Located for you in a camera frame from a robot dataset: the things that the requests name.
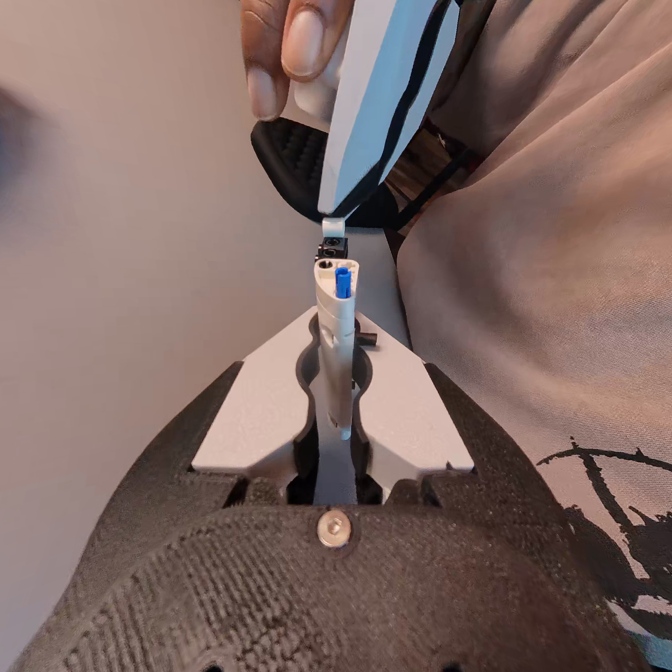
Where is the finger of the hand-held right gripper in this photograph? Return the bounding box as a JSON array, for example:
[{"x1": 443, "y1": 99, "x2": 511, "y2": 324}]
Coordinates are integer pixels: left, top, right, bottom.
[
  {"x1": 338, "y1": 0, "x2": 462, "y2": 217},
  {"x1": 317, "y1": 0, "x2": 438, "y2": 217}
]

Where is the white red lego assembly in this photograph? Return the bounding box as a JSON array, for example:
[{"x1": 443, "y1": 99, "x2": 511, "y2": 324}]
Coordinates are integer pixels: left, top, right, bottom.
[{"x1": 314, "y1": 236, "x2": 380, "y2": 441}]

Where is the person's right forearm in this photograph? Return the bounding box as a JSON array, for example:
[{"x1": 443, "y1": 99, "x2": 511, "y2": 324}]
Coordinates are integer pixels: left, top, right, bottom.
[{"x1": 424, "y1": 0, "x2": 583, "y2": 182}]

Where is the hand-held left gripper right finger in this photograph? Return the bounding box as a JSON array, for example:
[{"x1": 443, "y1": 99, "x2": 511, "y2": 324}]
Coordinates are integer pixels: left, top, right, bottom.
[{"x1": 354, "y1": 312, "x2": 475, "y2": 502}]

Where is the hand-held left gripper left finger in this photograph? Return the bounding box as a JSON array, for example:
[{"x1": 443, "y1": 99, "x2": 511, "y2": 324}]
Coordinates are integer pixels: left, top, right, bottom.
[{"x1": 191, "y1": 307, "x2": 321, "y2": 499}]

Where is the person's right hand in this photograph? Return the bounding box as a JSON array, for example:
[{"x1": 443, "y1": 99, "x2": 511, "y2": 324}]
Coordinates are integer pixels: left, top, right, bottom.
[{"x1": 240, "y1": 0, "x2": 352, "y2": 123}]

